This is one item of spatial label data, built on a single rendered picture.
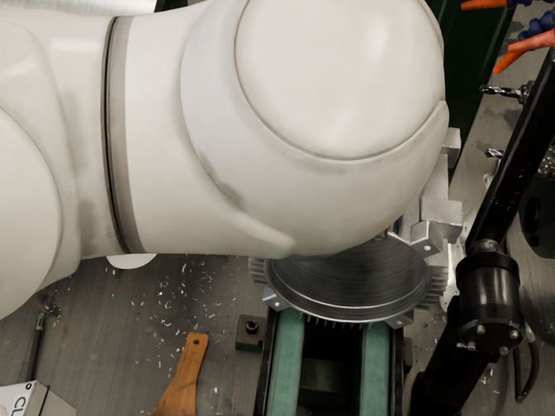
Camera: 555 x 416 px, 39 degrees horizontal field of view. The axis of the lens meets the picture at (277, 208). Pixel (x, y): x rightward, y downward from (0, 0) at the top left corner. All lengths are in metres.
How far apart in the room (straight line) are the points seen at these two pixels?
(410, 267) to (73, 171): 0.56
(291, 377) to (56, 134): 0.54
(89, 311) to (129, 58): 0.70
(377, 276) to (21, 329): 0.42
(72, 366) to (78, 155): 0.66
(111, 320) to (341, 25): 0.75
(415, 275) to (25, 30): 0.56
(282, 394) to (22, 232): 0.53
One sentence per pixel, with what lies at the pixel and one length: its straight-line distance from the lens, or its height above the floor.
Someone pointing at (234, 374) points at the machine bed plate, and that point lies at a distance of 0.92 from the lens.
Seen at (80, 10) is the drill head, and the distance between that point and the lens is 0.78.
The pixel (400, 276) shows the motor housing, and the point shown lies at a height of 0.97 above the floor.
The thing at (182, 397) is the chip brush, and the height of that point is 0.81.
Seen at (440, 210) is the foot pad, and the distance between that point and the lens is 0.74.
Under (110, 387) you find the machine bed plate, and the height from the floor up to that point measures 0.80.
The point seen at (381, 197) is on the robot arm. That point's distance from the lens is 0.27.
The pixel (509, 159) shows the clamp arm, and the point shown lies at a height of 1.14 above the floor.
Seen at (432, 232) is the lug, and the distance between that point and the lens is 0.70.
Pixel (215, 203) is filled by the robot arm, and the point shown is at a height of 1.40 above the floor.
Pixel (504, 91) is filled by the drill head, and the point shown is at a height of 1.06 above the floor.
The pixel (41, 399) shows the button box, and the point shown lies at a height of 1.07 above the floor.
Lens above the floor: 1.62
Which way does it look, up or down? 50 degrees down
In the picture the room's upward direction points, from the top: 7 degrees clockwise
